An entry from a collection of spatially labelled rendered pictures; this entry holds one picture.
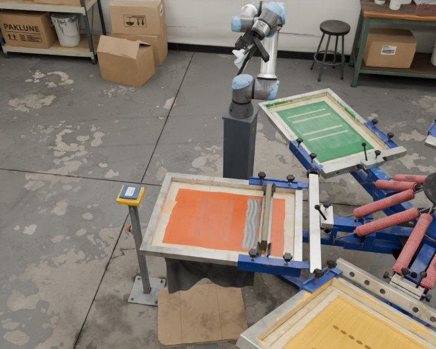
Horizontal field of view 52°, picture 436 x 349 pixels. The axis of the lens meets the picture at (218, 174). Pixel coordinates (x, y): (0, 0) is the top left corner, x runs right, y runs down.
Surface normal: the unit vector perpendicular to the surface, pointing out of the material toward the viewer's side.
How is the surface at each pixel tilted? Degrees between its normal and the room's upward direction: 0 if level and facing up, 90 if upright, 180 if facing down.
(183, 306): 0
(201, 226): 0
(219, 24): 90
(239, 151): 90
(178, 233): 0
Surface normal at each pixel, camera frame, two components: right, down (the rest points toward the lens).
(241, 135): -0.33, 0.62
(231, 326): 0.00, -0.75
